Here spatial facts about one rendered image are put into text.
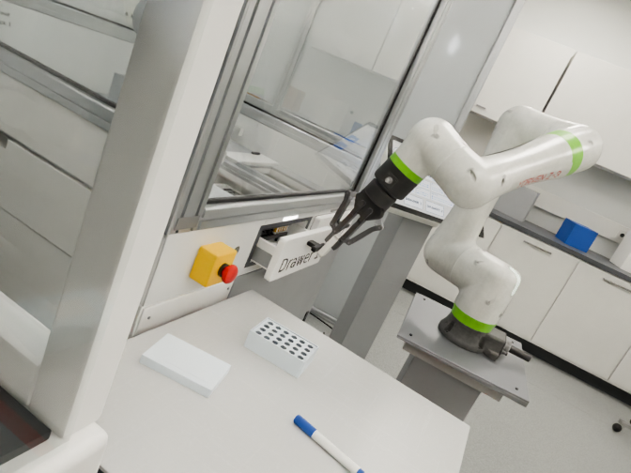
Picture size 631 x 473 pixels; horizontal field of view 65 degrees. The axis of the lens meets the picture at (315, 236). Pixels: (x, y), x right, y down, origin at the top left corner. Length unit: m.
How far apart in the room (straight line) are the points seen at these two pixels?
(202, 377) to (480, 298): 0.82
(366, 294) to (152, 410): 1.51
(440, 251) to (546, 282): 2.80
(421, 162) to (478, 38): 1.79
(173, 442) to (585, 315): 3.83
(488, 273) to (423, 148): 0.44
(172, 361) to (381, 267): 1.41
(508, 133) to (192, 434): 1.10
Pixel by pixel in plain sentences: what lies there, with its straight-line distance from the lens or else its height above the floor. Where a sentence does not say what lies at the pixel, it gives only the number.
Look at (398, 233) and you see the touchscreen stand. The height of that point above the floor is 0.84.
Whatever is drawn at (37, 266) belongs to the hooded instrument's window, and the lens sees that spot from 0.35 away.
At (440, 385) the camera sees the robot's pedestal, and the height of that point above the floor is 0.66.
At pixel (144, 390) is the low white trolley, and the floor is 0.76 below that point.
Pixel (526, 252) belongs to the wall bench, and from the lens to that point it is 4.16.
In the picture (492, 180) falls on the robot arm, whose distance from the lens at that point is 1.07.
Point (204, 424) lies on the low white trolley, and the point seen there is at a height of 0.76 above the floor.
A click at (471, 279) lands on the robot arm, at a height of 0.96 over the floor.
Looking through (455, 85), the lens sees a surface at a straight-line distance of 2.81.
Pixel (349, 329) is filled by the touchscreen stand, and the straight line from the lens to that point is 2.25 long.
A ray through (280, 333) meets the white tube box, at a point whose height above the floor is 0.80.
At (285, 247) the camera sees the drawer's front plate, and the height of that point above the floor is 0.91.
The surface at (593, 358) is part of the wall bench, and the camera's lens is 4.45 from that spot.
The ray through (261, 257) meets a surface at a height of 0.86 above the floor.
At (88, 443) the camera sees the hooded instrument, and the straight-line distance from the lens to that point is 0.53.
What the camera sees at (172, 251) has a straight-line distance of 0.91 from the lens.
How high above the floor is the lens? 1.27
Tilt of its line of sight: 16 degrees down
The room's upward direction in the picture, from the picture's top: 24 degrees clockwise
